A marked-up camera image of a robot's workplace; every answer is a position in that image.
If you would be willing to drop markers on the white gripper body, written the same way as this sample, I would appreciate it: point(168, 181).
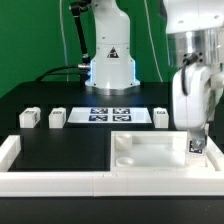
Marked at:
point(204, 88)

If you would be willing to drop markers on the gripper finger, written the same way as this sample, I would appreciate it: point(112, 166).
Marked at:
point(199, 139)

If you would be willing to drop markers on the white square tabletop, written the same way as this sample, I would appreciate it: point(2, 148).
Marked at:
point(150, 150)

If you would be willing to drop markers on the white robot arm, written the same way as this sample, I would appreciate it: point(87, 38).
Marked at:
point(195, 36)

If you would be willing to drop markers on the white U-shaped obstacle fence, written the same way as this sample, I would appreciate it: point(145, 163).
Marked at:
point(109, 183)

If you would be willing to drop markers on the white marker sheet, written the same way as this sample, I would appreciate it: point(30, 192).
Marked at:
point(109, 115)

